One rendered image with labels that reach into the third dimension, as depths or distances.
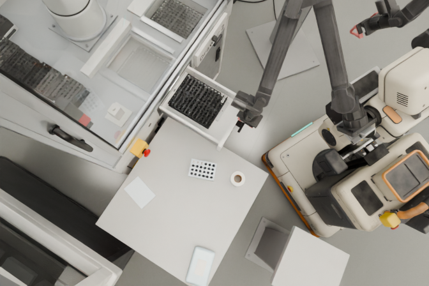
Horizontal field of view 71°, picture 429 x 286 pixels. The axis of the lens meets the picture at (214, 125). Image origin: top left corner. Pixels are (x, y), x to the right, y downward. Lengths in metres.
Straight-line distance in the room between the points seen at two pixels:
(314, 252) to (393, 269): 1.15
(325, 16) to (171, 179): 0.96
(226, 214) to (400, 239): 1.54
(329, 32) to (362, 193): 0.85
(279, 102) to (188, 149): 1.15
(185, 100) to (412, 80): 0.89
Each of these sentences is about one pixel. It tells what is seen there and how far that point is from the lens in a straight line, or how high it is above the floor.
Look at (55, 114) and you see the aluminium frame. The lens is 0.77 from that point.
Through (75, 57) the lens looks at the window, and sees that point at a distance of 0.75.
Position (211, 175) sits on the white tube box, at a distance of 1.44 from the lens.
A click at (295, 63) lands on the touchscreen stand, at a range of 2.58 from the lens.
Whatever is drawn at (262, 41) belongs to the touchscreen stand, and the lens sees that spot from 2.60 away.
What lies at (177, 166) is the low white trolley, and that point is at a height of 0.76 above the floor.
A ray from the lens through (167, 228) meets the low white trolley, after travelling 1.49.
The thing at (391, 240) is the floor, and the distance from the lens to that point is 2.64.
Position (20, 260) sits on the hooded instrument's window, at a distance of 1.17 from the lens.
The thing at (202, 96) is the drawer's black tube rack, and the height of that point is 0.87.
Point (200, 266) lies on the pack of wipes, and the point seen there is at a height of 0.81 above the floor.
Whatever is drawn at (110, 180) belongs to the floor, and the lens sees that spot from 2.33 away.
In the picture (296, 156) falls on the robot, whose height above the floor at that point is 0.28.
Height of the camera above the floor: 2.24
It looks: 75 degrees down
